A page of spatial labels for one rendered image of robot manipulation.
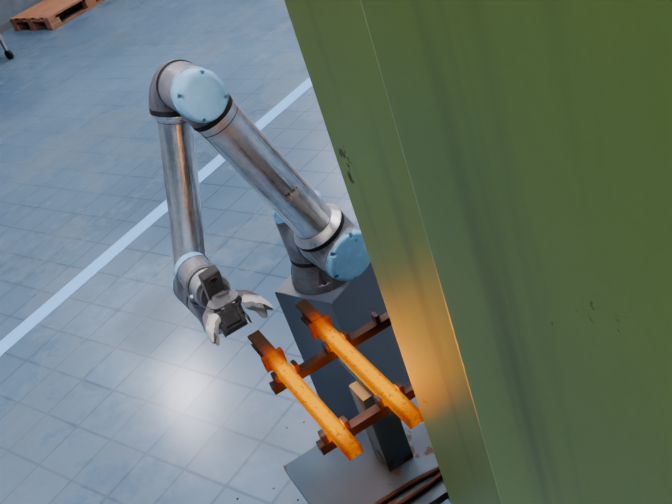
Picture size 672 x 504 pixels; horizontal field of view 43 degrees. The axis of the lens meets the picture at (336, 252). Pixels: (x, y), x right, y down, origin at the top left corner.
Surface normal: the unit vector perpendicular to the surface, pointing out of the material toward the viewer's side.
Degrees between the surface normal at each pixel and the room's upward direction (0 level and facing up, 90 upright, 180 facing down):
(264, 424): 0
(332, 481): 0
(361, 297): 90
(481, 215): 90
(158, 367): 0
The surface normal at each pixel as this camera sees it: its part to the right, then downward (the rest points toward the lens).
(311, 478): -0.29, -0.79
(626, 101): -0.86, 0.46
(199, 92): 0.45, 0.26
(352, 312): 0.80, 0.12
